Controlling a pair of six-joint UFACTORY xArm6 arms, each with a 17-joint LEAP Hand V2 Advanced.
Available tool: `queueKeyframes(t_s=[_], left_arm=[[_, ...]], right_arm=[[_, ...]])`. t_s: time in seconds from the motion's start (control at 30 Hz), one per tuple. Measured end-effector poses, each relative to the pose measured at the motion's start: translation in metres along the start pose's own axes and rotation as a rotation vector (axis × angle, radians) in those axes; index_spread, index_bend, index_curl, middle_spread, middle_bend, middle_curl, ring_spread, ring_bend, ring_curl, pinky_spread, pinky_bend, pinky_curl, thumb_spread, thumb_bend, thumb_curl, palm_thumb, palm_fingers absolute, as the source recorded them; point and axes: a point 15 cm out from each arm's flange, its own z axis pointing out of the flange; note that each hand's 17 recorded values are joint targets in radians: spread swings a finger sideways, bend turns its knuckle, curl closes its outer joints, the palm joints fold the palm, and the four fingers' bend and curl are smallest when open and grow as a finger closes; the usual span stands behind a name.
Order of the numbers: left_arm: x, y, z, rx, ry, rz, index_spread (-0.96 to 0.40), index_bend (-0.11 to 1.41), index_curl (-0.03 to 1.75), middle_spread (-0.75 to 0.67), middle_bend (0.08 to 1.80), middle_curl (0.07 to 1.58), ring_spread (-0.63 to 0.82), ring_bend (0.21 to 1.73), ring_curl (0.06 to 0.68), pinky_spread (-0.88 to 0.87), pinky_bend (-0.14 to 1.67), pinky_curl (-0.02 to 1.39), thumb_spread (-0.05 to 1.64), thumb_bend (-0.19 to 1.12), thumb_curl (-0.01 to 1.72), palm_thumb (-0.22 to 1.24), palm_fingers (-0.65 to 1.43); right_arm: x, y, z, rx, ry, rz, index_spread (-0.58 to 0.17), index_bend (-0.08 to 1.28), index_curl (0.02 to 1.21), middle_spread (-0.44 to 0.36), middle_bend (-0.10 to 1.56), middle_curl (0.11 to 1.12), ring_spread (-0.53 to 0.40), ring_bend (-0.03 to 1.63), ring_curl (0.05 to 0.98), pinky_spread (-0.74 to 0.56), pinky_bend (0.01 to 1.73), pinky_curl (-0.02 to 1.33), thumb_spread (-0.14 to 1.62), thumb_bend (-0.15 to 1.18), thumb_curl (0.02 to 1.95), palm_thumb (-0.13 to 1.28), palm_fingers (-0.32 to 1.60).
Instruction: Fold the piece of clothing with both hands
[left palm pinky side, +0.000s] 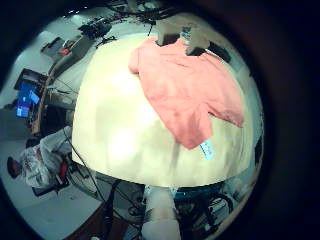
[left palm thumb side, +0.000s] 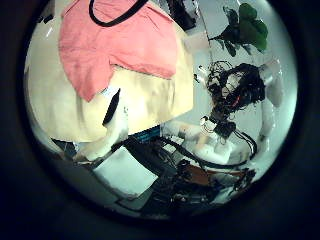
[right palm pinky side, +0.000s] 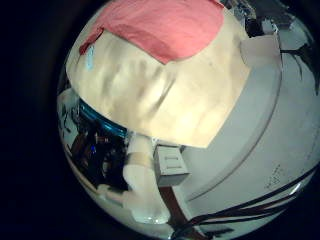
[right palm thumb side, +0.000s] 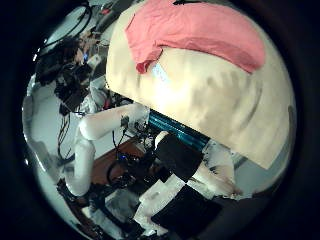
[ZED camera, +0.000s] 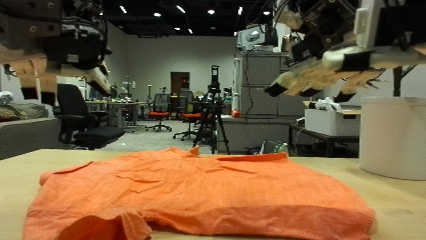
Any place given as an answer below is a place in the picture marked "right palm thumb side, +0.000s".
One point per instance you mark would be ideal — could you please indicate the orange shirt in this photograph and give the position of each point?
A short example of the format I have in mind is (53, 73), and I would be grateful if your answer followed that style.
(196, 36)

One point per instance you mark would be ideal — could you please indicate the brown wooden board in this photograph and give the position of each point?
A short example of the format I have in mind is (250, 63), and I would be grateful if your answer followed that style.
(106, 163)

